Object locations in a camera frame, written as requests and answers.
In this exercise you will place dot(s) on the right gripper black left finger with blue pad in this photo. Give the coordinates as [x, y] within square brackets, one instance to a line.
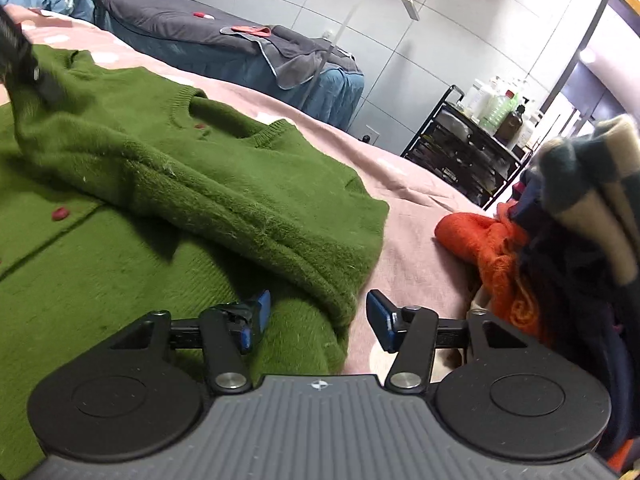
[224, 334]

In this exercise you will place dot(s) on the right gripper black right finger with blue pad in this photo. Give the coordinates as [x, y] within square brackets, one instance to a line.
[413, 335]

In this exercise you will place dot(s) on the green knit cardigan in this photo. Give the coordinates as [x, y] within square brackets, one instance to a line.
[134, 193]

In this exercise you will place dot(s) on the pink reindeer bed blanket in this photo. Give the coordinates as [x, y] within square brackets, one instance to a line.
[411, 267]

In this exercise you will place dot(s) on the orange knit garment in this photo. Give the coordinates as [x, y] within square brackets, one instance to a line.
[493, 245]

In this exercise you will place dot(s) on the massage bed with grey cover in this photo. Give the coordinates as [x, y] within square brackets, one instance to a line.
[168, 31]

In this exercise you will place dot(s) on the dark navy garment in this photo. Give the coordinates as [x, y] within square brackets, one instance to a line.
[583, 314]

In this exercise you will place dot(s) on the small red white object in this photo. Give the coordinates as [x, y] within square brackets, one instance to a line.
[203, 15]

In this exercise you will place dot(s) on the black trolley cart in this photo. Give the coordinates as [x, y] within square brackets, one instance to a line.
[454, 148]

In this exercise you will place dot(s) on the brown glass bottle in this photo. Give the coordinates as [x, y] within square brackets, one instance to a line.
[510, 125]

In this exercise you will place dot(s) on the checkered plaid scarf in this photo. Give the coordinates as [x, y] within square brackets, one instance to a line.
[590, 184]

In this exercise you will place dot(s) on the clear plastic bottles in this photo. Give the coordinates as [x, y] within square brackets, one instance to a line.
[489, 101]

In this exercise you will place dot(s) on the red cloth on bed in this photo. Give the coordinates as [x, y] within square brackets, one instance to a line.
[257, 31]

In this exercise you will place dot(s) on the grey towel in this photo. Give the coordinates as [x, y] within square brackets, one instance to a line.
[294, 58]

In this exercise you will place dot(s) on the white floor lamp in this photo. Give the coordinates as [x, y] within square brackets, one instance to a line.
[370, 30]

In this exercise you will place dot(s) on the wall socket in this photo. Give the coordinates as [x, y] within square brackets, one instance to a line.
[369, 135]

